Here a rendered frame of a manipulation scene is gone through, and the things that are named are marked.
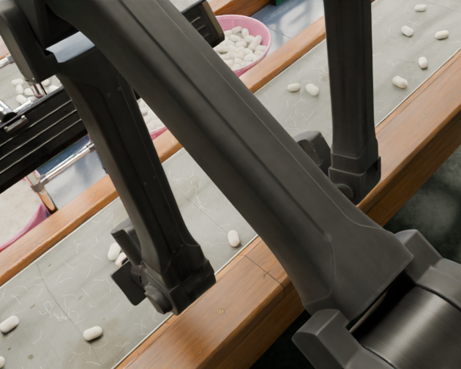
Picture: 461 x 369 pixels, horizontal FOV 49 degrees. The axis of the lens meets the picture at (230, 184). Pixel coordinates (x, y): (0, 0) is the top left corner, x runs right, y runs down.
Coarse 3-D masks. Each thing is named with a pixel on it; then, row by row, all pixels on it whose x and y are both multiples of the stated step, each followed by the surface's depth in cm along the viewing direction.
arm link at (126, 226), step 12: (120, 228) 69; (132, 228) 68; (120, 240) 69; (132, 240) 67; (132, 252) 70; (132, 264) 71; (144, 264) 68; (144, 288) 68; (156, 288) 65; (156, 300) 64; (168, 312) 65
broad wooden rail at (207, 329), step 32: (448, 64) 120; (416, 96) 114; (448, 96) 113; (384, 128) 109; (416, 128) 108; (448, 128) 111; (384, 160) 103; (416, 160) 106; (384, 192) 102; (384, 224) 114; (256, 256) 93; (224, 288) 89; (256, 288) 88; (288, 288) 90; (192, 320) 86; (224, 320) 85; (256, 320) 87; (288, 320) 100; (160, 352) 83; (192, 352) 82; (224, 352) 84; (256, 352) 96
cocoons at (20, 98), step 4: (16, 80) 140; (20, 80) 140; (56, 80) 138; (12, 84) 140; (16, 84) 140; (20, 84) 140; (44, 84) 138; (48, 84) 139; (16, 88) 138; (20, 88) 137; (52, 88) 135; (56, 88) 135; (16, 92) 137; (20, 92) 137; (24, 92) 136; (28, 92) 136; (20, 96) 134; (20, 100) 134; (24, 100) 134; (28, 100) 133
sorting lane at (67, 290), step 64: (384, 0) 144; (448, 0) 140; (320, 64) 129; (384, 64) 126; (320, 128) 115; (192, 192) 108; (64, 256) 101; (0, 320) 94; (64, 320) 92; (128, 320) 90
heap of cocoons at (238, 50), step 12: (228, 36) 144; (240, 36) 145; (252, 36) 143; (216, 48) 140; (228, 48) 139; (240, 48) 138; (252, 48) 138; (264, 48) 137; (228, 60) 135; (240, 60) 134; (252, 60) 136
